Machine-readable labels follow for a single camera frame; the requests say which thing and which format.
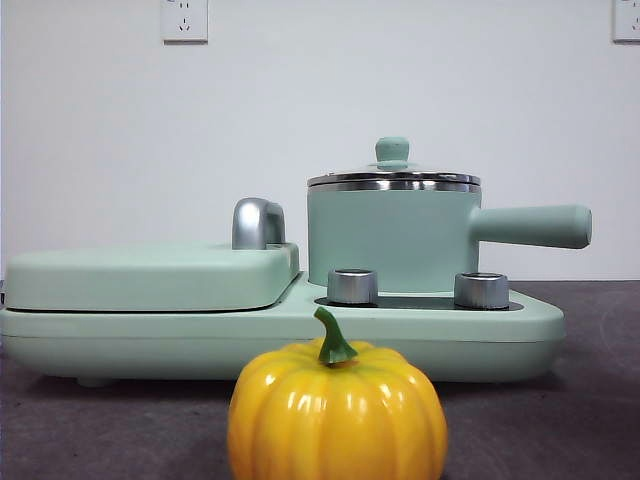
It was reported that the glass lid with green knob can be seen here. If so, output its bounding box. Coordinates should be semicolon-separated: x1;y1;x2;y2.
306;136;482;187

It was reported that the yellow toy pumpkin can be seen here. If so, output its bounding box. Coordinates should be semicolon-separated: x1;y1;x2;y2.
227;306;449;480

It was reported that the silver control knob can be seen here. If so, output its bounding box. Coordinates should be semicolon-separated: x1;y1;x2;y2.
327;268;380;305
453;271;510;308

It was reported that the mint green breakfast machine base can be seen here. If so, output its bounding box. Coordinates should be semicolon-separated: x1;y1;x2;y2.
0;271;567;389

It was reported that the mint green hinged grill cover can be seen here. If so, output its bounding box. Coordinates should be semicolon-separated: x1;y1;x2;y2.
2;240;301;314

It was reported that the mint green pot with handle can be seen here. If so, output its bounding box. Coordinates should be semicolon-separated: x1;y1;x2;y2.
306;179;594;296

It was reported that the silver grill cover handle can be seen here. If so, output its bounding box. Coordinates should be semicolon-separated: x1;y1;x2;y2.
231;197;287;251

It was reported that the white wall socket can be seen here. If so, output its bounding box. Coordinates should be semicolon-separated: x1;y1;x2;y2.
612;0;640;44
160;0;209;45

